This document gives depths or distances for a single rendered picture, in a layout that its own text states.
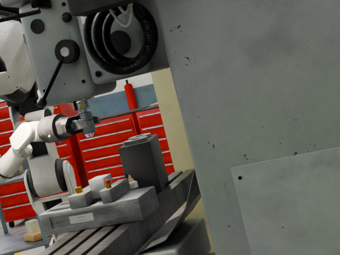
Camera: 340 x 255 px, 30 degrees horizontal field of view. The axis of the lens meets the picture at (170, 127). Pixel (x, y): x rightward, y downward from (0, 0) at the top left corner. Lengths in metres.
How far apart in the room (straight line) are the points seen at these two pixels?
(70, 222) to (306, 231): 0.75
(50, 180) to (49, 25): 0.93
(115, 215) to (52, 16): 0.62
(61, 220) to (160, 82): 1.83
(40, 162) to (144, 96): 8.84
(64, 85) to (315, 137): 0.76
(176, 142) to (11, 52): 1.59
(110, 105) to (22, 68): 9.29
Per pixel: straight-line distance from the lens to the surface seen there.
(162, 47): 1.93
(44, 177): 2.69
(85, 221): 1.99
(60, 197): 2.71
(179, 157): 3.74
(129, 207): 1.91
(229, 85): 1.62
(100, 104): 11.78
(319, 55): 1.59
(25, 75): 2.48
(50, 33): 1.92
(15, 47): 2.41
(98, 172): 7.14
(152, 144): 2.29
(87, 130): 1.98
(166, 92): 3.71
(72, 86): 1.90
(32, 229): 5.15
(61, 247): 1.89
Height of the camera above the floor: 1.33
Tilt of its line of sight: 5 degrees down
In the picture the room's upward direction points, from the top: 14 degrees counter-clockwise
